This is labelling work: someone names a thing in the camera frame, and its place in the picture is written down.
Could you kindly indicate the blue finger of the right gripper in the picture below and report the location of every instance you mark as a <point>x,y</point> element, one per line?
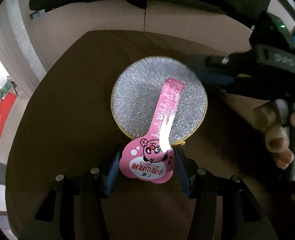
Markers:
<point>216,79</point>

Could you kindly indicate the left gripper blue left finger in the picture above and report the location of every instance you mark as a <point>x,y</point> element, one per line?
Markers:
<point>112,170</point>

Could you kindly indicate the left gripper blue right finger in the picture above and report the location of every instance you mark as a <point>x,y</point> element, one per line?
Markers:
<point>185,169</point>

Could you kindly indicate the pink candy stick wrapper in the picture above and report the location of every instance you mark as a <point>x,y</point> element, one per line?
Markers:
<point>151,157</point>

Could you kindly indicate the person's right hand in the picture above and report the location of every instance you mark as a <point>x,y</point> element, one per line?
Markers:
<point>276,138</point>

